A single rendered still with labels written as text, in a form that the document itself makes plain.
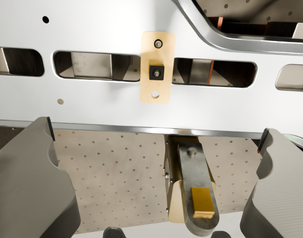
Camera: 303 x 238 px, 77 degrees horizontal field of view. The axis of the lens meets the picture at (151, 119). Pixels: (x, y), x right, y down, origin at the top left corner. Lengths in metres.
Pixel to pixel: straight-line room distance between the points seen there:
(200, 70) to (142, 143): 0.36
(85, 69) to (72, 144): 0.47
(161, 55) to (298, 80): 0.18
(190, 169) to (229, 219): 2.06
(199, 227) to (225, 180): 0.58
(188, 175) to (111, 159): 0.47
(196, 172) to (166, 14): 0.19
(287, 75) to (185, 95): 0.13
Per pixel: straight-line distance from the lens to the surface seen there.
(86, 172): 0.77
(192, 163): 0.28
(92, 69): 0.26
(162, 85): 0.24
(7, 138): 0.49
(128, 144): 0.65
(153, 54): 0.23
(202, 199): 0.24
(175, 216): 0.32
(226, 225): 2.38
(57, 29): 0.25
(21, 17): 0.27
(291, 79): 0.31
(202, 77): 0.38
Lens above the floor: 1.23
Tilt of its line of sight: 62 degrees down
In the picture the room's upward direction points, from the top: 180 degrees counter-clockwise
